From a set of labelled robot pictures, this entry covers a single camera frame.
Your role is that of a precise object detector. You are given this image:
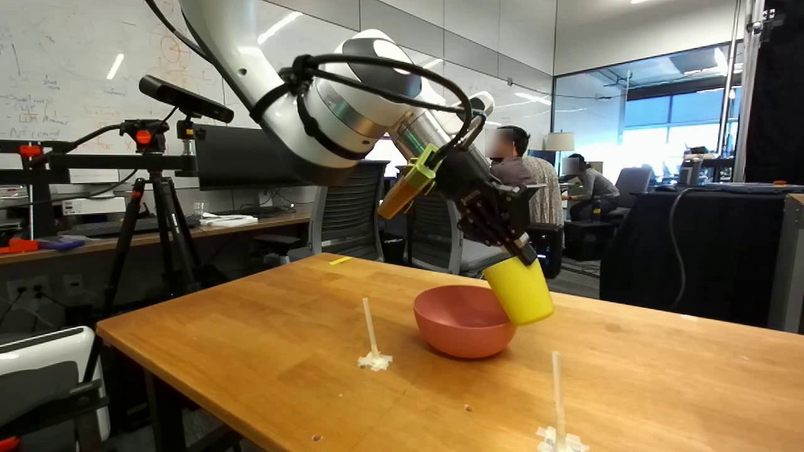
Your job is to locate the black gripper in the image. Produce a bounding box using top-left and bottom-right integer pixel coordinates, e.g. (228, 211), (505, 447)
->
(434, 151), (539, 266)

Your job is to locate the yellow plastic cup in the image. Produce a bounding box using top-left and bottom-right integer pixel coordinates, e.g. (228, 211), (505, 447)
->
(483, 256), (555, 327)

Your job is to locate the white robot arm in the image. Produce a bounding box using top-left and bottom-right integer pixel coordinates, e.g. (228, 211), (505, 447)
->
(171, 0), (539, 264)

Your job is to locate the pink plastic bowl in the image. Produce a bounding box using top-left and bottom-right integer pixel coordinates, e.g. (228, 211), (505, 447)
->
(413, 284), (516, 359)

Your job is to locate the seated man grey shirt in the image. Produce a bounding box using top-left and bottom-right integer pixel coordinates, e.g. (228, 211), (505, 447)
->
(490, 126), (564, 227)

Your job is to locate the white taped stick near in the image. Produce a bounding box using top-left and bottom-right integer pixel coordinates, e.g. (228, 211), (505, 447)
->
(360, 300), (392, 372)

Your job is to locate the white taped stick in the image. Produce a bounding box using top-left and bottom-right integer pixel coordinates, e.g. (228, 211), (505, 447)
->
(539, 352), (589, 452)
(360, 300), (392, 372)

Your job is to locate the white taped stick far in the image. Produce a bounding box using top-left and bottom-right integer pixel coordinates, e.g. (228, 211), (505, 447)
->
(539, 352), (589, 452)

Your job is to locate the yellow green wrist camera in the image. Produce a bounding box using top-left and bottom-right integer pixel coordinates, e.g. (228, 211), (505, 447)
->
(377, 146), (434, 220)

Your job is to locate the black camera tripod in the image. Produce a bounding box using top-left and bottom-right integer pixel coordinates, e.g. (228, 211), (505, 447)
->
(15, 72), (236, 320)

